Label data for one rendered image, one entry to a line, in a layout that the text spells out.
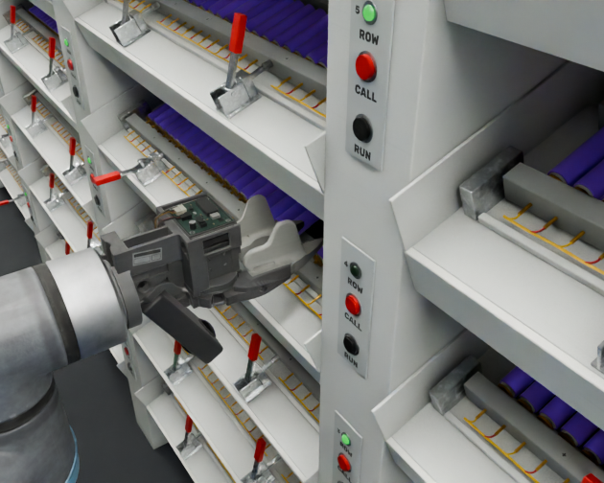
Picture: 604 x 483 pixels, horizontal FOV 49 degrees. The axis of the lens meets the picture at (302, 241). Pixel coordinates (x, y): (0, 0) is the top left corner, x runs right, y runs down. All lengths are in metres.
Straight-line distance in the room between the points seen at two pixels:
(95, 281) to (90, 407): 1.12
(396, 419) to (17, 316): 0.32
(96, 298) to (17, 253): 1.70
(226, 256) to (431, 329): 0.20
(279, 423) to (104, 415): 0.85
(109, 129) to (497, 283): 0.79
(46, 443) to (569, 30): 0.51
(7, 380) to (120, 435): 1.03
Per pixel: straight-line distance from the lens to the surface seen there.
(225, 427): 1.12
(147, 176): 0.97
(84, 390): 1.73
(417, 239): 0.47
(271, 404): 0.88
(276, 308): 0.72
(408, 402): 0.59
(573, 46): 0.36
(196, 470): 1.33
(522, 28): 0.38
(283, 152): 0.59
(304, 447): 0.84
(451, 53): 0.43
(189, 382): 1.20
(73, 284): 0.58
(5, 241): 2.35
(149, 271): 0.61
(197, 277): 0.61
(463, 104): 0.45
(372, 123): 0.46
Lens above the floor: 1.19
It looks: 34 degrees down
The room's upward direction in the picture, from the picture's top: straight up
